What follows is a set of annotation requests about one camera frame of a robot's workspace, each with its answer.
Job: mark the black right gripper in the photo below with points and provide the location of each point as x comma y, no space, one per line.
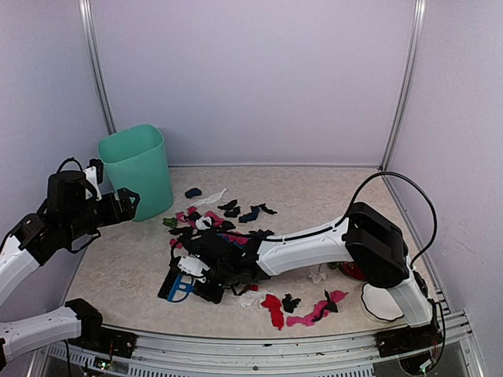
212,297

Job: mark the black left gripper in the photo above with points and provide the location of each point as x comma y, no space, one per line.
115,216

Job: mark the blue hand brush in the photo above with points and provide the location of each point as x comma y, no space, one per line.
176,287

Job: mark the teal plastic waste bin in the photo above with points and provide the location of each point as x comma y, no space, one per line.
136,159

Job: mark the blue dustpan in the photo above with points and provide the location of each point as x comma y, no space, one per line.
234,239

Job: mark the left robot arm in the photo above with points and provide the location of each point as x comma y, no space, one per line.
70,218

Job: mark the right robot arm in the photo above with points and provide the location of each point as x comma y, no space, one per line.
360,235

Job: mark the white paper scrap front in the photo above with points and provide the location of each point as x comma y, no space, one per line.
251,299

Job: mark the white paper scrap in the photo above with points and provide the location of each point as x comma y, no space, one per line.
210,199
251,299
317,277

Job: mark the green paper scrap left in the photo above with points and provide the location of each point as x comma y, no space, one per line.
171,223

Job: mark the red paper scrap front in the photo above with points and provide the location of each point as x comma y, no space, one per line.
274,306

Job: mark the navy paper scrap far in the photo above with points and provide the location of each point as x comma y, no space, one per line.
193,192

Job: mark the small black scrap front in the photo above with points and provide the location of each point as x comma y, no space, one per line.
289,303

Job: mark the white paper scrap far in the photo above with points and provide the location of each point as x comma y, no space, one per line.
210,199

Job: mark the white paper scrap right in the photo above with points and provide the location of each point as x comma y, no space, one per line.
317,277

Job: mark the long pink paper scrap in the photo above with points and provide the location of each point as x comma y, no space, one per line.
321,309

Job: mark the red floral bowl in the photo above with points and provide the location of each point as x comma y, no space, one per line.
351,270

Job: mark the white scalloped bowl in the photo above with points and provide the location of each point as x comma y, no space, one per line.
379,306

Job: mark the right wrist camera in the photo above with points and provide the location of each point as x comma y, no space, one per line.
193,267

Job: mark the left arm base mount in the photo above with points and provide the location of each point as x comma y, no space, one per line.
106,337

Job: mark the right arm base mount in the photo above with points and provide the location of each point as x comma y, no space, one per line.
404,340

